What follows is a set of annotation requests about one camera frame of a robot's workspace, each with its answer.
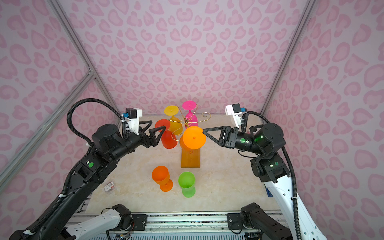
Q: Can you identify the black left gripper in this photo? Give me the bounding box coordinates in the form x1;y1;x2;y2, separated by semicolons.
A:
111;119;166;164

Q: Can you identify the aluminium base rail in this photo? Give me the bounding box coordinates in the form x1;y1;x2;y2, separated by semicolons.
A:
65;191;286;240

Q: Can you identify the orange wine glass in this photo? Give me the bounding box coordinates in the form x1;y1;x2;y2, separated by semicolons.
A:
180;126;207;151
152;166;173;192

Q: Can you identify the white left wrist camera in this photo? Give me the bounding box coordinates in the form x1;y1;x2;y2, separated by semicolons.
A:
122;108;143;135

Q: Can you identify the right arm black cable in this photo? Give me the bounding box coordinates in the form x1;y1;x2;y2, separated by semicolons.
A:
244;110;302;240

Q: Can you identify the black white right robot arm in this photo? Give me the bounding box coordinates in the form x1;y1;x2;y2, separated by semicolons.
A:
203;123;326;240

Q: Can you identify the yellow wine glass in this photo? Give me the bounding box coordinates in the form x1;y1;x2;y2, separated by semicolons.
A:
164;105;183;136

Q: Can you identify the green wine glass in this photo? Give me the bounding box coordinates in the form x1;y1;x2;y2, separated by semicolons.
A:
178;172;196;198

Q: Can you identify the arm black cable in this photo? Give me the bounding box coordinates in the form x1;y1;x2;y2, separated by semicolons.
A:
244;110;302;240
17;98;125;240

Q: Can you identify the orange wooden rack base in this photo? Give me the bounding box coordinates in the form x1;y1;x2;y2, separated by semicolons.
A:
180;141;201;169

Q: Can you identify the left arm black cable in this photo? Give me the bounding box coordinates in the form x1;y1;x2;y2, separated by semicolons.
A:
17;98;125;240

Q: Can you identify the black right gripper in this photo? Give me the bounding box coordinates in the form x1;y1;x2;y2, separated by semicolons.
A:
204;128;266;156

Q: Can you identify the pink wine glass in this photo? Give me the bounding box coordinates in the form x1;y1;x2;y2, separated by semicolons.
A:
182;101;198;128

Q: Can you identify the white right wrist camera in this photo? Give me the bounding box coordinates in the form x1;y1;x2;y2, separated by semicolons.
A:
225;104;246;129

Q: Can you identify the blue box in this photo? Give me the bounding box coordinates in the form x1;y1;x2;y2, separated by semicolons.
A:
265;187;274;198

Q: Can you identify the orange wine glass front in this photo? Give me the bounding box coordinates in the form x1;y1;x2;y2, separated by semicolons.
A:
180;126;207;151

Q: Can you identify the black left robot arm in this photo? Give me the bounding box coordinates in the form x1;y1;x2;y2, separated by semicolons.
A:
10;124;166;240

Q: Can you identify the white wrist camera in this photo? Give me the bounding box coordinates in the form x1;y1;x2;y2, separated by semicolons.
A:
225;104;246;129
122;108;143;135

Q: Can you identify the red wine glass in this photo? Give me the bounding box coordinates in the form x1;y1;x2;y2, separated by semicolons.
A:
155;119;177;149

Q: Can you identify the gold wire glass rack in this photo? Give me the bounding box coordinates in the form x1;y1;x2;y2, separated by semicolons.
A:
164;101;211;136

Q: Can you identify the small red white packet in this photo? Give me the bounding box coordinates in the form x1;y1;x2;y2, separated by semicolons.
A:
104;182;116;193

